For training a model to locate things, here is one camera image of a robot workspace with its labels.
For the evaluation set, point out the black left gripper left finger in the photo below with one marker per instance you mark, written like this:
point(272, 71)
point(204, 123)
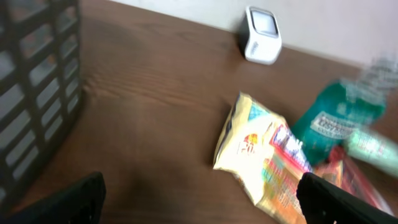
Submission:
point(81, 202)

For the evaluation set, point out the white barcode scanner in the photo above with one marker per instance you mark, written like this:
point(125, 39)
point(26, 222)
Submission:
point(259, 38)

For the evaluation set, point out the grey plastic shopping basket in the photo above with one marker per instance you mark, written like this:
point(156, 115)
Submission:
point(41, 88)

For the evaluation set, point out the red snack bar wrapper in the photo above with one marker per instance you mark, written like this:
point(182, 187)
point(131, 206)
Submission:
point(341, 171)

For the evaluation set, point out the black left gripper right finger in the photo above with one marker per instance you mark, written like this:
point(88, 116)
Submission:
point(323, 202)

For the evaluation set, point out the yellow white snack bag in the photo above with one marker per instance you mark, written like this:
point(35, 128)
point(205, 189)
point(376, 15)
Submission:
point(258, 148)

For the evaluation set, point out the teal wet wipes pack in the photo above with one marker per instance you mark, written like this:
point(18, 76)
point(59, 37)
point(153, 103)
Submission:
point(373, 148)

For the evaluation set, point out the blue mouthwash bottle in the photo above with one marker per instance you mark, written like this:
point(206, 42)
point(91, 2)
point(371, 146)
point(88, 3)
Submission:
point(344, 106)

